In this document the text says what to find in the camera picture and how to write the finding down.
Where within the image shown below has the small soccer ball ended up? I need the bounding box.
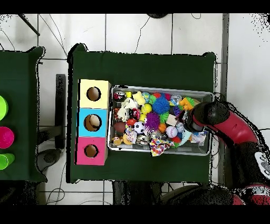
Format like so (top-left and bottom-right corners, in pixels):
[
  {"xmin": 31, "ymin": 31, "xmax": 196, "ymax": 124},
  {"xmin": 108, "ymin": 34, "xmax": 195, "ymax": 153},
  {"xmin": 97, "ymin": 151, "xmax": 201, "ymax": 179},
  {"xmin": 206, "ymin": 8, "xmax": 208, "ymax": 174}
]
[{"xmin": 133, "ymin": 120, "xmax": 146, "ymax": 134}]

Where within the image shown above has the orange toy brick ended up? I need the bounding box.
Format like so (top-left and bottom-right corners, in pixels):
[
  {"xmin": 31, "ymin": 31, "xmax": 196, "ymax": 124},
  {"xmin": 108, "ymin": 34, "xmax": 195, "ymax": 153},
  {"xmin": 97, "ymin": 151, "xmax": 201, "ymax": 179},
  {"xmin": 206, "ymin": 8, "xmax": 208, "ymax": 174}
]
[{"xmin": 179, "ymin": 97, "xmax": 195, "ymax": 111}]

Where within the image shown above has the brown monkey plush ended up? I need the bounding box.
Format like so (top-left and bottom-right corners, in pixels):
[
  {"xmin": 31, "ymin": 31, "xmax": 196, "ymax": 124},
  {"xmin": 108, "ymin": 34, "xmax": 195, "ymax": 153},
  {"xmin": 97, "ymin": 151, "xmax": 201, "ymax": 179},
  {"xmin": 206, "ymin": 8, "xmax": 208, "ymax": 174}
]
[{"xmin": 111, "ymin": 136, "xmax": 123, "ymax": 147}]

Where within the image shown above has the light teal cloth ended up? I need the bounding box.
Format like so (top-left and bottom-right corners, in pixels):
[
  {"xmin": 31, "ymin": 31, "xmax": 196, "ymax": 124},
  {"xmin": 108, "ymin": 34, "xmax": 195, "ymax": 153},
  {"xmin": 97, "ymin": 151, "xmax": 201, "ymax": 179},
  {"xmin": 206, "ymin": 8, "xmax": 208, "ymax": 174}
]
[{"xmin": 179, "ymin": 129, "xmax": 192, "ymax": 146}]

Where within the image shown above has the dark green tablecloth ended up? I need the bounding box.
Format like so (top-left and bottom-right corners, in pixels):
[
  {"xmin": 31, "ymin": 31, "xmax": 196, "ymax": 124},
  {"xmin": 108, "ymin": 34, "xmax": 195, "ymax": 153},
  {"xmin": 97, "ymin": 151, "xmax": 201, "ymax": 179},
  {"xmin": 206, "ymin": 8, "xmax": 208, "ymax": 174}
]
[
  {"xmin": 66, "ymin": 43, "xmax": 217, "ymax": 184},
  {"xmin": 0, "ymin": 46, "xmax": 47, "ymax": 183}
]

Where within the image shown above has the pink plastic cup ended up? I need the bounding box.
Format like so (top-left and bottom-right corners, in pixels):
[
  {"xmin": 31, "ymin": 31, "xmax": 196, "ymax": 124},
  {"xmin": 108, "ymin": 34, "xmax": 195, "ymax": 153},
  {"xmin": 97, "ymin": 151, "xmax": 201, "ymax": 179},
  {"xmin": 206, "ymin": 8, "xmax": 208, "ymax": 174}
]
[{"xmin": 0, "ymin": 126, "xmax": 15, "ymax": 149}]

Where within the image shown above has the blue stringy rubber ball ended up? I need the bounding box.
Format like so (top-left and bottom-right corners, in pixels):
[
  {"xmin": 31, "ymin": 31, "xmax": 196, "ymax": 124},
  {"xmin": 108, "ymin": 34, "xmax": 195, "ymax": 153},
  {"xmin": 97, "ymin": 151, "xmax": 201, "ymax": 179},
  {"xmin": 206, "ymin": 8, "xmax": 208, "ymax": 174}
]
[{"xmin": 152, "ymin": 96, "xmax": 170, "ymax": 115}]

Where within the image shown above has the plain wooden block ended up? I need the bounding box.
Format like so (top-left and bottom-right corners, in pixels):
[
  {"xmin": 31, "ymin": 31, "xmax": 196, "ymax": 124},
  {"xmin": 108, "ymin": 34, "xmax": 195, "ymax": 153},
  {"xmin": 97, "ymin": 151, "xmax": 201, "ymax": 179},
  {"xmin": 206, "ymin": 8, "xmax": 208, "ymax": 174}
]
[{"xmin": 166, "ymin": 114, "xmax": 178, "ymax": 127}]

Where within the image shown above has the black slanted rod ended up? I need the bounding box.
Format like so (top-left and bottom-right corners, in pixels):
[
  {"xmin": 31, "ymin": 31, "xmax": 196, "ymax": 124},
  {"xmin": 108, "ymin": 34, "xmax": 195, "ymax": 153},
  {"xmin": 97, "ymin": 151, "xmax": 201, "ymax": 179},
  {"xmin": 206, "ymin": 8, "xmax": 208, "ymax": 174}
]
[{"xmin": 17, "ymin": 14, "xmax": 41, "ymax": 36}]

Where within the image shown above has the bright green plastic cup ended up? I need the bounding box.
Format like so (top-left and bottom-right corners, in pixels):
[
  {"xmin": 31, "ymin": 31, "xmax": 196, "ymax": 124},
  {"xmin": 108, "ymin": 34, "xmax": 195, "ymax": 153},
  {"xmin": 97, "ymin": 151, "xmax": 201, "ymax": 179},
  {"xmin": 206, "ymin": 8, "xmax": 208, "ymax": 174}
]
[
  {"xmin": 0, "ymin": 153, "xmax": 16, "ymax": 170},
  {"xmin": 0, "ymin": 95, "xmax": 9, "ymax": 122}
]

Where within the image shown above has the white baseball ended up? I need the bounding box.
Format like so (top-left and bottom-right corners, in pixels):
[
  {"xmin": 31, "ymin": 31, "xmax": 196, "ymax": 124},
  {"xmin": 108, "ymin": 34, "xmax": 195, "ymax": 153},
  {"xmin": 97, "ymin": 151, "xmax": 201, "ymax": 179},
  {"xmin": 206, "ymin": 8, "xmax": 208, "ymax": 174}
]
[{"xmin": 165, "ymin": 126, "xmax": 178, "ymax": 138}]

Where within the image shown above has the purple spiky ball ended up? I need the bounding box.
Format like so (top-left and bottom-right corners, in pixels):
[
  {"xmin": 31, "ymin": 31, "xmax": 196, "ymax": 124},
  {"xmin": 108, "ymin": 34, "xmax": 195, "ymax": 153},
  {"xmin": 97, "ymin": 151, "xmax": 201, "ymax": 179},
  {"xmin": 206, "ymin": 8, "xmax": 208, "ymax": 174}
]
[{"xmin": 144, "ymin": 111, "xmax": 161, "ymax": 131}]

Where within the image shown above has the dark grey oval base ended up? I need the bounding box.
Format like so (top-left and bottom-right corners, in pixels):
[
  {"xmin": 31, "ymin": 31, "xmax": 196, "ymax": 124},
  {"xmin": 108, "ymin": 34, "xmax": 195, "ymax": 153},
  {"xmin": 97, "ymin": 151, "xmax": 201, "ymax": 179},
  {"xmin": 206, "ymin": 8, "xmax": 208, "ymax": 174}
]
[{"xmin": 36, "ymin": 148, "xmax": 62, "ymax": 172}]

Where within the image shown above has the silver wire mesh bin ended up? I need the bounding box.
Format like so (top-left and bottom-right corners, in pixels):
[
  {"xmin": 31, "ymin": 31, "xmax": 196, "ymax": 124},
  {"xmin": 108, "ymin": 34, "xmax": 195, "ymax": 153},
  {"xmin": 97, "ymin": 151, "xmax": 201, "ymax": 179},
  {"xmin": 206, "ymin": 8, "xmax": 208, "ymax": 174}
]
[{"xmin": 107, "ymin": 85, "xmax": 215, "ymax": 156}]

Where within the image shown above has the wooden box with three holes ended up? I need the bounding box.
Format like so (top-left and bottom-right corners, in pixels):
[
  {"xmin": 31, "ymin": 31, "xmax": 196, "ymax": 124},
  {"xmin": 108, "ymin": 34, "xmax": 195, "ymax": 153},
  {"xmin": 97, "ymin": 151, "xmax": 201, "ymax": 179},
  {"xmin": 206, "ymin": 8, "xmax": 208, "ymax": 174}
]
[{"xmin": 74, "ymin": 79, "xmax": 112, "ymax": 166}]

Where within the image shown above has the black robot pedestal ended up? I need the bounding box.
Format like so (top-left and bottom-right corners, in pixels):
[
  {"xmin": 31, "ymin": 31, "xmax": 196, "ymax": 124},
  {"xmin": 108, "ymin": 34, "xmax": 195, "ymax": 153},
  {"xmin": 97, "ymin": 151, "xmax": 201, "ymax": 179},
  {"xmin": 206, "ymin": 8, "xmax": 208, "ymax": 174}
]
[{"xmin": 112, "ymin": 180, "xmax": 163, "ymax": 205}]

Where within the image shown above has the yellow plush animal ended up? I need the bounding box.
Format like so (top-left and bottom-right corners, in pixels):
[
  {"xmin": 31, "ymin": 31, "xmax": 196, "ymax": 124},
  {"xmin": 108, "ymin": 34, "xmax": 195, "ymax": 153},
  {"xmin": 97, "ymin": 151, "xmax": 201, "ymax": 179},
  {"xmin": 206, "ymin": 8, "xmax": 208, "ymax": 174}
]
[{"xmin": 132, "ymin": 91, "xmax": 147, "ymax": 106}]

